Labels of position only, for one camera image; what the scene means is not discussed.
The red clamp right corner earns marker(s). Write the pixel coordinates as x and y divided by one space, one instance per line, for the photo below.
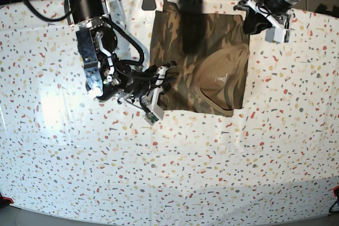
335 191

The camouflage T-shirt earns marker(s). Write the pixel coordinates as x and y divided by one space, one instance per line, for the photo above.
211 52

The red clamp left corner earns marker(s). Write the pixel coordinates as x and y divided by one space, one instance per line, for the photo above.
4 202

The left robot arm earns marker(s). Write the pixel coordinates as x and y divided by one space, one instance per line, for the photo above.
279 5

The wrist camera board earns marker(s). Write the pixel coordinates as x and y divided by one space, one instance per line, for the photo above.
151 118
287 35

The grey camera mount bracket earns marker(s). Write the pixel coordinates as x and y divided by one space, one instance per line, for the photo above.
148 5

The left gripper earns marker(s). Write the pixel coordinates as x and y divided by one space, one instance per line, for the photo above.
259 18

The red clamp corner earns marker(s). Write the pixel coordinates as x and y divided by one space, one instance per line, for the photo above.
335 191
4 202

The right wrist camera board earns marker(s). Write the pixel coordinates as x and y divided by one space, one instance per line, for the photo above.
151 118

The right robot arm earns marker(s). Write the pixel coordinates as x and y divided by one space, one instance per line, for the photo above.
113 61

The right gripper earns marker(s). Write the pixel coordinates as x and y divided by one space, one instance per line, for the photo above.
143 90

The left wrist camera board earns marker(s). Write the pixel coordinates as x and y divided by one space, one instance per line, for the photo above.
287 35

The terrazzo pattern tablecloth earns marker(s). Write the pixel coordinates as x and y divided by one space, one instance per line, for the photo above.
67 155

